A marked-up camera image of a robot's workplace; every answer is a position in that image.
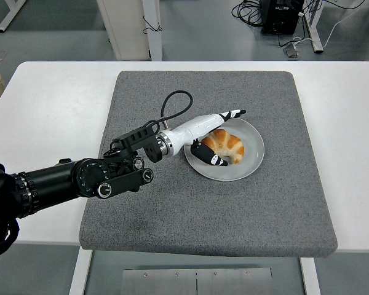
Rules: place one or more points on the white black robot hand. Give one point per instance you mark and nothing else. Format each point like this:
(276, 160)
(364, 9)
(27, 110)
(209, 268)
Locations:
(200, 126)

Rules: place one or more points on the golden croissant bread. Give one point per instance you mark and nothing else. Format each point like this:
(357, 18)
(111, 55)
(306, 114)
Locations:
(230, 144)

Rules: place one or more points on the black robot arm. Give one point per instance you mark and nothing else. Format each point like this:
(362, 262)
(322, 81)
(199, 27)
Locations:
(55, 179)

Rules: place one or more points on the round grey plate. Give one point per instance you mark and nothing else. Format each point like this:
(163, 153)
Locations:
(240, 172)

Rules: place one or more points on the grey metal plate with screws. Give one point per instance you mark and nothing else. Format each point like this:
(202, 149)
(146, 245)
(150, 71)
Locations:
(172, 282)

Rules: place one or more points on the grey fabric mat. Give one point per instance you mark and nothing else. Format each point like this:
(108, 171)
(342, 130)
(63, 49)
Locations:
(203, 209)

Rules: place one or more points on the grey foot pedal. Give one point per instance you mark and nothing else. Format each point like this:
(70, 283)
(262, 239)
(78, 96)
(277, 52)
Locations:
(292, 51)

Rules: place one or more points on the white cabinet panel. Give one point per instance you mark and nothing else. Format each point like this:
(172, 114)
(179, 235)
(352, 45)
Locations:
(123, 27)

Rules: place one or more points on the black computer case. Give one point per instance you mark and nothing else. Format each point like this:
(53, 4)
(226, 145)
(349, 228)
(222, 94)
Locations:
(280, 18)

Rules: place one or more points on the white table leg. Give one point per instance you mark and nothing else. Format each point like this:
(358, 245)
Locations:
(80, 273)
(310, 276)

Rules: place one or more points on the white square post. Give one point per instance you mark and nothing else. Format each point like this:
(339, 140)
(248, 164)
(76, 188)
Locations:
(155, 46)

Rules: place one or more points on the white desk leg frame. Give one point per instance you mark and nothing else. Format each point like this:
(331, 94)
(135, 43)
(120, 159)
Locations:
(314, 27)
(10, 15)

